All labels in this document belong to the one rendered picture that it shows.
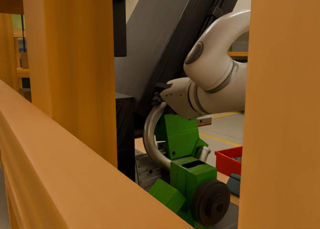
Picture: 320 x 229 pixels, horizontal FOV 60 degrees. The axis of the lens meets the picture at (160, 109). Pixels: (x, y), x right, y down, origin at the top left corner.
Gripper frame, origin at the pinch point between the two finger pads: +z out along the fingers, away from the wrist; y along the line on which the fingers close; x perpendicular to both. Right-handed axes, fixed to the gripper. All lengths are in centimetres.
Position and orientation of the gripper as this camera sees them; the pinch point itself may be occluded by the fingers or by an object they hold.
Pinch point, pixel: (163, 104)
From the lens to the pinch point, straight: 73.4
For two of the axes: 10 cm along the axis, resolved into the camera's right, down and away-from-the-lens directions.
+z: -5.4, 1.1, 8.3
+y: -6.8, -6.4, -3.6
